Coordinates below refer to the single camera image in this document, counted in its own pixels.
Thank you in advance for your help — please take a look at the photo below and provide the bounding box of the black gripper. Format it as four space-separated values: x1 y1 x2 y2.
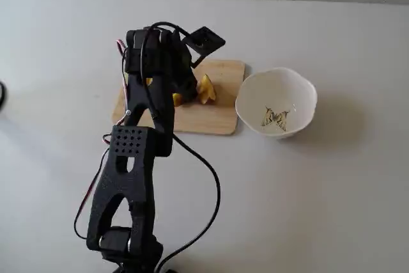
158 28 199 104

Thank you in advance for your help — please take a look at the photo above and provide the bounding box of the notched apple slice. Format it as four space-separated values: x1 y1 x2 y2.
196 74 217 106

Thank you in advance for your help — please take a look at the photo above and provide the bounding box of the wooden cutting board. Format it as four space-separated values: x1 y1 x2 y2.
111 58 246 136

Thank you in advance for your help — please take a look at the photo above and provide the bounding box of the white bowl butterfly print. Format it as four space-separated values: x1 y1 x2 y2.
235 66 318 140

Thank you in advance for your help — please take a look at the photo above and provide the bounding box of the black object at table edge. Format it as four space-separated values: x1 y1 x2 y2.
0 81 8 111

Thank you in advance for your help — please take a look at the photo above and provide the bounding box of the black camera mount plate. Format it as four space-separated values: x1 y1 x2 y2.
181 26 226 69

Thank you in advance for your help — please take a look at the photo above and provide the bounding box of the black cable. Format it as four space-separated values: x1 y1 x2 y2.
139 22 222 273

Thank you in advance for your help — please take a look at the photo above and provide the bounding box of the red white servo wire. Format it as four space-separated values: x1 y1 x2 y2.
73 38 130 240

